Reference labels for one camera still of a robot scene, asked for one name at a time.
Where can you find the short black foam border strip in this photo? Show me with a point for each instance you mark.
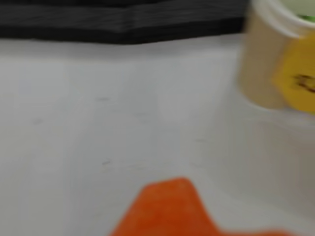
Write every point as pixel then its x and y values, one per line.
pixel 189 20

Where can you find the yellow handwritten welcome sign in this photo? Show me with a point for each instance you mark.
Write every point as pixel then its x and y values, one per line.
pixel 297 73

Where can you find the paper cup with green tag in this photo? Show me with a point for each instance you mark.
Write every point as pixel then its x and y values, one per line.
pixel 261 61

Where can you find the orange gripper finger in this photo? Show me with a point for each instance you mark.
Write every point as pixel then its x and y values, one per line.
pixel 169 211

